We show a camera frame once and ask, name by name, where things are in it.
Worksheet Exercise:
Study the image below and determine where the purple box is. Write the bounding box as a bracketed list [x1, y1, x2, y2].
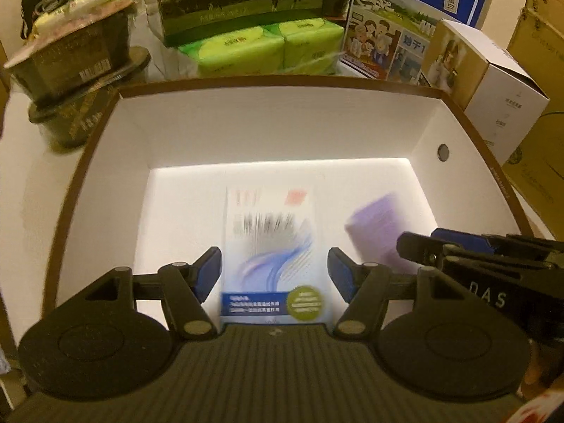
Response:
[344, 191, 417, 274]

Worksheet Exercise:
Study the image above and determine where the white medicine box blue swirl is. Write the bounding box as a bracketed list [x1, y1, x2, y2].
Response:
[219, 185, 332, 324]

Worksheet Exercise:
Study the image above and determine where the dark instant noodle bowl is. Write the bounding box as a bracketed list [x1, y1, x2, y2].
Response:
[4, 6, 151, 100]
[27, 70, 128, 148]

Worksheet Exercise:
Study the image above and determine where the brown cardboard box white inside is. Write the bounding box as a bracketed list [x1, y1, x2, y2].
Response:
[44, 75, 536, 344]

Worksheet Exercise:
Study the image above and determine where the plain corrugated cardboard box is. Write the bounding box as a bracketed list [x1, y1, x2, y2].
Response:
[507, 0, 564, 73]

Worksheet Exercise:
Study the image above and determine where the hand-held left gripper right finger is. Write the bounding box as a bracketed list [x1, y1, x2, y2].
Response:
[327, 247, 474, 341]

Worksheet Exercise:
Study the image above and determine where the green milk carton cow print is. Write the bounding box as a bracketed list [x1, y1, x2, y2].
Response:
[152, 0, 329, 49]

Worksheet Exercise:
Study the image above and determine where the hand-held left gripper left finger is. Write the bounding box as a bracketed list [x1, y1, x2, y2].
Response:
[77, 247, 222, 341]

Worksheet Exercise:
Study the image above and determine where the white box with woman picture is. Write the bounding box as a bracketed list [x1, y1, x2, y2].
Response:
[416, 18, 551, 166]

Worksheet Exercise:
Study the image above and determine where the pale green tissue pack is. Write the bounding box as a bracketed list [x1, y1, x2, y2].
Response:
[33, 0, 129, 36]

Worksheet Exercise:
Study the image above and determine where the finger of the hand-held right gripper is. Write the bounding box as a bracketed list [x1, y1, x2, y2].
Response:
[396, 232, 485, 270]
[431, 228, 529, 254]

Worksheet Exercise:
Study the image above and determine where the blue milk carton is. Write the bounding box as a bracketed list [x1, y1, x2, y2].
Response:
[339, 0, 496, 86]

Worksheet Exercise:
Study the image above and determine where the large corrugated cardboard box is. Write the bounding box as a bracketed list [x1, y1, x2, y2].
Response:
[502, 110, 564, 241]

